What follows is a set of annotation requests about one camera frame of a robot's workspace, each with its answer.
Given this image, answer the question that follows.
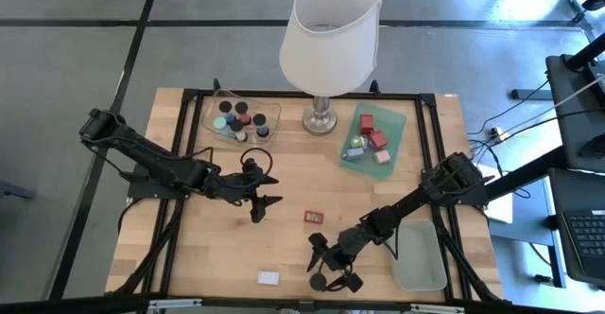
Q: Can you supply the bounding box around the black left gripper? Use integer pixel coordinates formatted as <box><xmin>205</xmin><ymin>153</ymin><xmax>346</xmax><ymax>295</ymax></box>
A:
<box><xmin>202</xmin><ymin>169</ymin><xmax>285</xmax><ymax>224</ymax></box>

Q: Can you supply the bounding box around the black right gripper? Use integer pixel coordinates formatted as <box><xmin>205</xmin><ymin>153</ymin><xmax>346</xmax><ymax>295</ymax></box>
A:
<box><xmin>305</xmin><ymin>228</ymin><xmax>374</xmax><ymax>294</ymax></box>

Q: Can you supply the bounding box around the orange sand hourglass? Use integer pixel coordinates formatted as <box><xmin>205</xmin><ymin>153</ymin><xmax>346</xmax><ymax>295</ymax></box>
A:
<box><xmin>308</xmin><ymin>271</ymin><xmax>328</xmax><ymax>291</ymax></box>

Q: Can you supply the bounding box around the white rectangular box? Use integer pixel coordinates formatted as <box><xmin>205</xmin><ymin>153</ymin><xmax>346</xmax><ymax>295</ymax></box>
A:
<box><xmin>257</xmin><ymin>270</ymin><xmax>281</xmax><ymax>287</ymax></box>

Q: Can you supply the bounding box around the white sand hourglass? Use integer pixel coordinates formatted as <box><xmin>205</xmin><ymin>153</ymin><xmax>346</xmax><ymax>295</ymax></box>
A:
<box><xmin>229</xmin><ymin>118</ymin><xmax>249</xmax><ymax>144</ymax></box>

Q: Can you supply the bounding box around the red sand hourglass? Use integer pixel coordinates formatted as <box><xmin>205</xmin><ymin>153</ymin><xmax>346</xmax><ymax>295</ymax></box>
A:
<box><xmin>234</xmin><ymin>100</ymin><xmax>253</xmax><ymax>126</ymax></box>

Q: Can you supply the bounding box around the teal plastic tray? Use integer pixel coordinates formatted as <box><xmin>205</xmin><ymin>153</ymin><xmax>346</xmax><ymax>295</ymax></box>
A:
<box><xmin>338</xmin><ymin>100</ymin><xmax>408</xmax><ymax>182</ymax></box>

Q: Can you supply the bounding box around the red digital clock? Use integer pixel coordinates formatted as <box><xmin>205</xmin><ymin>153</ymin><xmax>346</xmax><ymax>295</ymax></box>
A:
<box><xmin>302</xmin><ymin>209</ymin><xmax>325</xmax><ymax>226</ymax></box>

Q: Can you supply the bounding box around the grey plastic bin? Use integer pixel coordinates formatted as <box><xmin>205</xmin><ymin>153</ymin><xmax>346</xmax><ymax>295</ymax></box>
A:
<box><xmin>386</xmin><ymin>218</ymin><xmax>449</xmax><ymax>292</ymax></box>

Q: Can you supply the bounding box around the clear plastic bin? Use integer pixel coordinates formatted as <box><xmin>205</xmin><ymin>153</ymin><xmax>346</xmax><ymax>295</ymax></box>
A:
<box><xmin>201</xmin><ymin>89</ymin><xmax>283</xmax><ymax>146</ymax></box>

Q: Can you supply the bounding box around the silver table lamp white shade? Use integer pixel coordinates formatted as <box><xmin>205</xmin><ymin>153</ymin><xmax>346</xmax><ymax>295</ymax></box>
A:
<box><xmin>278</xmin><ymin>0</ymin><xmax>383</xmax><ymax>136</ymax></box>

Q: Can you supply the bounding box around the white paper sheet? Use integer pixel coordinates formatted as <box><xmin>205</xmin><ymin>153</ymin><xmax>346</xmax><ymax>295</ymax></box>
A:
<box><xmin>486</xmin><ymin>193</ymin><xmax>514</xmax><ymax>224</ymax></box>

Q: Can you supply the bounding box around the black laptop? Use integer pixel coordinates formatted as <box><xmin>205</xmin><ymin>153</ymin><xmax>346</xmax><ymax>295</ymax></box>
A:
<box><xmin>549</xmin><ymin>166</ymin><xmax>605</xmax><ymax>288</ymax></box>

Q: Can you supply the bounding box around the black side desk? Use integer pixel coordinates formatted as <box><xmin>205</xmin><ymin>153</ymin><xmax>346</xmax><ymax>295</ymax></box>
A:
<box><xmin>545</xmin><ymin>53</ymin><xmax>605</xmax><ymax>173</ymax></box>

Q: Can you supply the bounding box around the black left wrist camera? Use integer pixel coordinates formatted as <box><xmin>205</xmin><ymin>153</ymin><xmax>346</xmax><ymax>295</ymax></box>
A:
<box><xmin>241</xmin><ymin>158</ymin><xmax>262</xmax><ymax>177</ymax></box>

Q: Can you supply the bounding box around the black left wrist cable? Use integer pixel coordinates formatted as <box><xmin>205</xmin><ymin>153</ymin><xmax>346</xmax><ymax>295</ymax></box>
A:
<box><xmin>239</xmin><ymin>147</ymin><xmax>274</xmax><ymax>179</ymax></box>

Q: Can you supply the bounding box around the silver metal bracket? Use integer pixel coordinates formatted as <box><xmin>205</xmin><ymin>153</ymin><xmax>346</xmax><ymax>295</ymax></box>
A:
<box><xmin>147</xmin><ymin>297</ymin><xmax>203</xmax><ymax>311</ymax></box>
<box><xmin>409</xmin><ymin>303</ymin><xmax>465</xmax><ymax>314</ymax></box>

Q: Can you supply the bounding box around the black aluminium table frame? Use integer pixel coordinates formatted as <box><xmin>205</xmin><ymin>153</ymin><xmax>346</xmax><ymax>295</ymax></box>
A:
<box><xmin>106</xmin><ymin>79</ymin><xmax>511</xmax><ymax>314</ymax></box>

